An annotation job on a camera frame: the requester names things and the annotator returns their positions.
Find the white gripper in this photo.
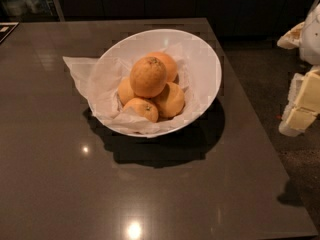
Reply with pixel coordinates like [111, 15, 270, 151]
[277, 4, 320, 137]

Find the orange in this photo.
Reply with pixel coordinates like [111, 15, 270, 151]
[147, 52, 178, 82]
[123, 98, 159, 123]
[118, 77, 136, 105]
[152, 82, 185, 118]
[130, 57, 167, 98]

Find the white bowl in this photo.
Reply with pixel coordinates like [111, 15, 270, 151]
[114, 29, 222, 138]

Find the white paper liner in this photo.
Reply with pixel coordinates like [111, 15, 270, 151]
[63, 44, 194, 136]

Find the cluttered background shelf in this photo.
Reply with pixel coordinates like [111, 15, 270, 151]
[0, 0, 64, 22]

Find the black stovetop edge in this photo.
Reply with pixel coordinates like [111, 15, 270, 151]
[0, 22, 19, 44]

